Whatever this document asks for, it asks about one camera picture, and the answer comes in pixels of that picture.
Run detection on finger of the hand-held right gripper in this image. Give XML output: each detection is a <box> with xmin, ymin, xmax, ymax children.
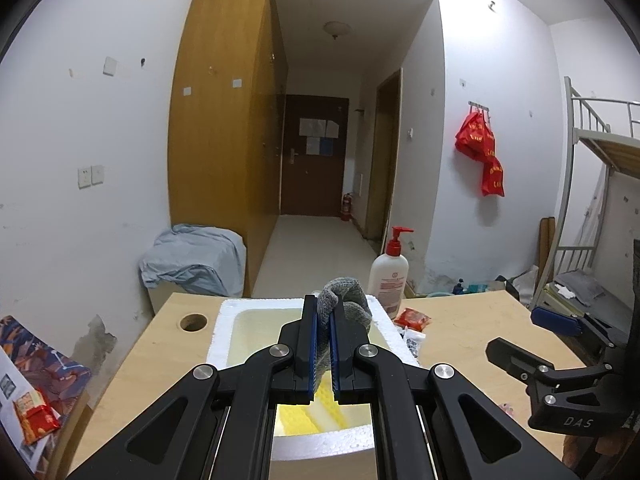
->
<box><xmin>531</xmin><ymin>306</ymin><xmax>632</xmax><ymax>357</ymax></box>
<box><xmin>486</xmin><ymin>337</ymin><xmax>627</xmax><ymax>433</ymax></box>

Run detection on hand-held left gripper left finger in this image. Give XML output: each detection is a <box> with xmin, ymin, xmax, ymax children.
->
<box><xmin>65</xmin><ymin>294</ymin><xmax>318</xmax><ymax>480</ymax></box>

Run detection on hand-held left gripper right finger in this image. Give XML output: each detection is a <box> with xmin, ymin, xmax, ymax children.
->
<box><xmin>329</xmin><ymin>306</ymin><xmax>579</xmax><ymax>480</ymax></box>

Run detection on grey knit sock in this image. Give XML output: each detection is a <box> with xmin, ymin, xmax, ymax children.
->
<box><xmin>312</xmin><ymin>276</ymin><xmax>375</xmax><ymax>387</ymax></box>

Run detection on yellow foam net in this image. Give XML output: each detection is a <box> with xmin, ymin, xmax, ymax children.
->
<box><xmin>276</xmin><ymin>375</ymin><xmax>321</xmax><ymax>436</ymax></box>

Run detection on white foam box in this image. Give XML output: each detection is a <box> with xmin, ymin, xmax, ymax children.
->
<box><xmin>206</xmin><ymin>296</ymin><xmax>421</xmax><ymax>480</ymax></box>

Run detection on person's right hand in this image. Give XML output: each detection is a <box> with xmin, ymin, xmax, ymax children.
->
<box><xmin>562</xmin><ymin>430</ymin><xmax>640</xmax><ymax>476</ymax></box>

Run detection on metal bunk bed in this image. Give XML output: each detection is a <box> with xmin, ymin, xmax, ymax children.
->
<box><xmin>530</xmin><ymin>76</ymin><xmax>640</xmax><ymax>361</ymax></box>

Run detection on wooden boards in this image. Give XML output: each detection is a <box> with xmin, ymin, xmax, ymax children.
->
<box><xmin>537</xmin><ymin>216</ymin><xmax>557</xmax><ymax>286</ymax></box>

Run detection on black and white packet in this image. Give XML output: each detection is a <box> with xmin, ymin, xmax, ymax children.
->
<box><xmin>400</xmin><ymin>327</ymin><xmax>429</xmax><ymax>366</ymax></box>

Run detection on red snack packet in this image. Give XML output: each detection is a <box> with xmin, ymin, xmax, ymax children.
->
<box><xmin>393</xmin><ymin>308</ymin><xmax>432</xmax><ymax>332</ymax></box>

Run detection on white lotion bottle red pump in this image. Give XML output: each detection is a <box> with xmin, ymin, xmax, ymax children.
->
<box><xmin>368</xmin><ymin>226</ymin><xmax>415</xmax><ymax>320</ymax></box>

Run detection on grey-blue cloth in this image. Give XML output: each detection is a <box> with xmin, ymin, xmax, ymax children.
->
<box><xmin>139</xmin><ymin>224</ymin><xmax>247</xmax><ymax>297</ymax></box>

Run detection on dark brown door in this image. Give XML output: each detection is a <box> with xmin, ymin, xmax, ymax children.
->
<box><xmin>280</xmin><ymin>94</ymin><xmax>351</xmax><ymax>218</ymax></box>

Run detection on red hanging bags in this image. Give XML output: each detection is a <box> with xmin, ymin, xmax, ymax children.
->
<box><xmin>454</xmin><ymin>110</ymin><xmax>506</xmax><ymax>198</ymax></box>

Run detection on brown side door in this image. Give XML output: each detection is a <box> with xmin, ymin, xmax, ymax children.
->
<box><xmin>364</xmin><ymin>67</ymin><xmax>403</xmax><ymax>241</ymax></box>

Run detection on white papers on door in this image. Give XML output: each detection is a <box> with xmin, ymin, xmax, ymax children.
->
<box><xmin>299</xmin><ymin>117</ymin><xmax>340</xmax><ymax>138</ymax></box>

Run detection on wooden wardrobe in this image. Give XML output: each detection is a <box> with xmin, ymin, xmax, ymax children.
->
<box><xmin>167</xmin><ymin>0</ymin><xmax>290</xmax><ymax>297</ymax></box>

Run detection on wooden side desk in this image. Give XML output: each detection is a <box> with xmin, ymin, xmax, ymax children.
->
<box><xmin>45</xmin><ymin>390</ymin><xmax>94</xmax><ymax>480</ymax></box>

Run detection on patterned cloth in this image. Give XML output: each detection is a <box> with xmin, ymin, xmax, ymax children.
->
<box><xmin>0</xmin><ymin>315</ymin><xmax>93</xmax><ymax>402</ymax></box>

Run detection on orange-red snack packet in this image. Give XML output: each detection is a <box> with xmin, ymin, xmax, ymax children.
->
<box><xmin>12</xmin><ymin>389</ymin><xmax>62</xmax><ymax>445</ymax></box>

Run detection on printed papers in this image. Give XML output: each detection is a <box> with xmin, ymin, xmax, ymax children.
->
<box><xmin>0</xmin><ymin>350</ymin><xmax>41</xmax><ymax>461</ymax></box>

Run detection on ceiling lamp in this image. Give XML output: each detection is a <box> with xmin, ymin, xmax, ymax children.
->
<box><xmin>322</xmin><ymin>21</ymin><xmax>353</xmax><ymax>41</ymax></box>

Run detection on white wall sockets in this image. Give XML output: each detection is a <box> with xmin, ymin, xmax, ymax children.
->
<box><xmin>77</xmin><ymin>165</ymin><xmax>106</xmax><ymax>189</ymax></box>

